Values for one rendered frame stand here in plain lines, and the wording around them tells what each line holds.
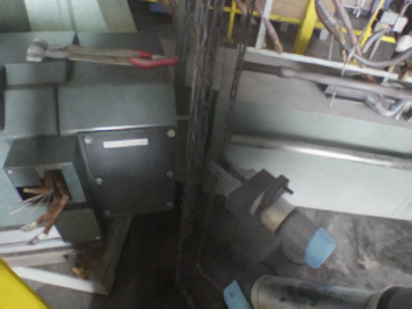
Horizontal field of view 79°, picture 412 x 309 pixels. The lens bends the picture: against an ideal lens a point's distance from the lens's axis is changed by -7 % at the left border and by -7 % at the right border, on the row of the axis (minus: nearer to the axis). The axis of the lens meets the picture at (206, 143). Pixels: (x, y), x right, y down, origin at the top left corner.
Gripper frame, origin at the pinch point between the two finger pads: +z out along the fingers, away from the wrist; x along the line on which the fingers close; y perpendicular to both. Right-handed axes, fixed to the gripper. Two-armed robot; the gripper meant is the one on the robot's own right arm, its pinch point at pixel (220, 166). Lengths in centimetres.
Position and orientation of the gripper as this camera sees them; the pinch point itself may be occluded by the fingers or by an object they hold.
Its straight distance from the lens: 68.7
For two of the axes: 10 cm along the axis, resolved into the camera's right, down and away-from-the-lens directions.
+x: 7.3, -4.0, 5.5
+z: -6.7, -5.5, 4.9
